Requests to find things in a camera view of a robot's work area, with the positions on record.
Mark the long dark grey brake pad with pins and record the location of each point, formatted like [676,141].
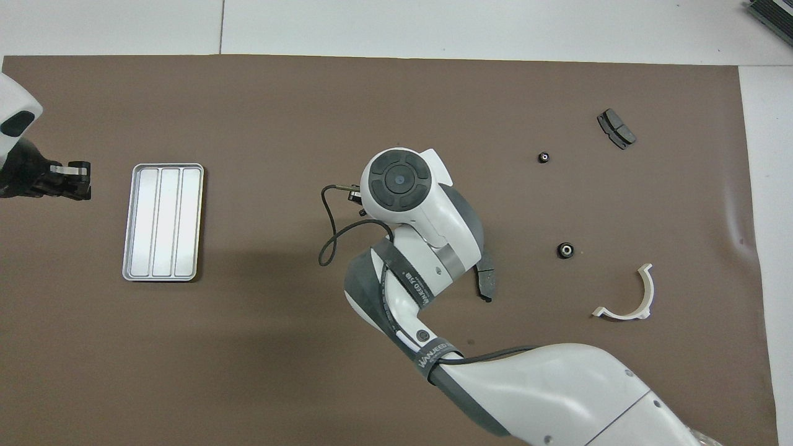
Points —
[487,282]

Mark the dark ribbed device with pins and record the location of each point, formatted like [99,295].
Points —
[774,15]

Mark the brown table mat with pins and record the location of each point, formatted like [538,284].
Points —
[310,111]

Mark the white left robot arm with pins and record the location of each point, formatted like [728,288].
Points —
[15,93]

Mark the white curved plastic bracket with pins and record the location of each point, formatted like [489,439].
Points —
[648,294]

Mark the silver metal tray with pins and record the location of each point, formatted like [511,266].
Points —
[162,223]

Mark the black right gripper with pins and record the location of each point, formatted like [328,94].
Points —
[356,198]

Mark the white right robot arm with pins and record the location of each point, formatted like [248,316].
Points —
[557,390]

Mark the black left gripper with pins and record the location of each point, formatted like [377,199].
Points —
[25,176]

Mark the short dark grey brake pad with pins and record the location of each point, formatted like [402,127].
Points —
[616,127]

